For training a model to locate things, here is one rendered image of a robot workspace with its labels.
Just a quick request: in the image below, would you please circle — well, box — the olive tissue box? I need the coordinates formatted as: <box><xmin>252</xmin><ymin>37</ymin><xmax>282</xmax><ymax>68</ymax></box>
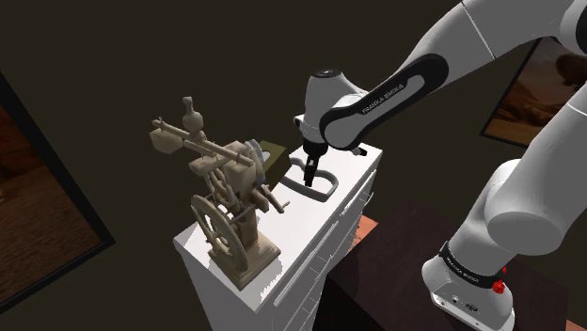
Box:
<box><xmin>257</xmin><ymin>139</ymin><xmax>293</xmax><ymax>192</ymax></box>

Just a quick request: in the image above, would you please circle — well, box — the white chest of drawers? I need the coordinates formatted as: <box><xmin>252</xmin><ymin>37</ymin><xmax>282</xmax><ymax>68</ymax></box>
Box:
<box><xmin>172</xmin><ymin>142</ymin><xmax>385</xmax><ymax>331</ymax></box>

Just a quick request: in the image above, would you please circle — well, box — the beige wooden machine sculpture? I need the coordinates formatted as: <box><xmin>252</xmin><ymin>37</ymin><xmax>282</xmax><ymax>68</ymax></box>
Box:
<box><xmin>149</xmin><ymin>96</ymin><xmax>292</xmax><ymax>292</ymax></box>

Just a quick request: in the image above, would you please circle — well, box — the black-framed desert sunset picture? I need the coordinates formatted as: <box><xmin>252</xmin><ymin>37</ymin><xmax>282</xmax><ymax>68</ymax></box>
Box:
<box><xmin>479</xmin><ymin>36</ymin><xmax>587</xmax><ymax>150</ymax></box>

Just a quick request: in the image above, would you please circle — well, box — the black-framed brown landscape picture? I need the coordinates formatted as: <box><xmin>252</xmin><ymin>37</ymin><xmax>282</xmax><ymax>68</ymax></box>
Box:
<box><xmin>0</xmin><ymin>71</ymin><xmax>117</xmax><ymax>316</ymax></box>

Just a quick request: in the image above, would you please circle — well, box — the grey rounded ring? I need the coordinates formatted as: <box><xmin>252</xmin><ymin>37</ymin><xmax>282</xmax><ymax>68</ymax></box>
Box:
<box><xmin>279</xmin><ymin>155</ymin><xmax>340</xmax><ymax>204</ymax></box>

